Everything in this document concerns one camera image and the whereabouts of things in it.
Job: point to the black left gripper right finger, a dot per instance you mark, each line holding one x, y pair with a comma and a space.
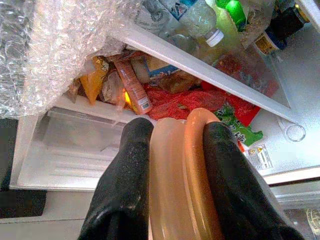
235, 180

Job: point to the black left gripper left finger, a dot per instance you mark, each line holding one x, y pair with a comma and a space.
125, 180

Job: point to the white fridge crisper drawer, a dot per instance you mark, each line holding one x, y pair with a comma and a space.
62, 150

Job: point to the white fridge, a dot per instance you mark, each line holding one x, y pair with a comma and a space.
295, 100

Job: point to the yellow warning sticker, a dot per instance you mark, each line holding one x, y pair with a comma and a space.
260, 157

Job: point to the green snack packet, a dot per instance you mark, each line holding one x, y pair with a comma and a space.
240, 132

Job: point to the red plastic bag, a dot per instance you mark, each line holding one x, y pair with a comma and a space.
175, 105

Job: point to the pink tube package with barcode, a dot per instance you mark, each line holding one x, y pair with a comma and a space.
132, 87

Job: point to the orange sauce sachet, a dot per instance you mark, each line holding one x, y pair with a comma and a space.
93, 82

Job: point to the brown wrapped food pack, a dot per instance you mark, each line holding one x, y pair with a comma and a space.
177, 82

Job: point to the blue and white carton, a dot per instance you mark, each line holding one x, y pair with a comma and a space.
160, 67

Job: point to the clear bubble wrap sheet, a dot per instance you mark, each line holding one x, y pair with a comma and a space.
50, 50

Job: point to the dark jar with blue lid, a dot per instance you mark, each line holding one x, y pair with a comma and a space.
282, 27

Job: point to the clear bottle with white cap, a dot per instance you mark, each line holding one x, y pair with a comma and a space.
200, 17

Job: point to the green plastic bottle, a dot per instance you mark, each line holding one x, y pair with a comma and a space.
233, 12

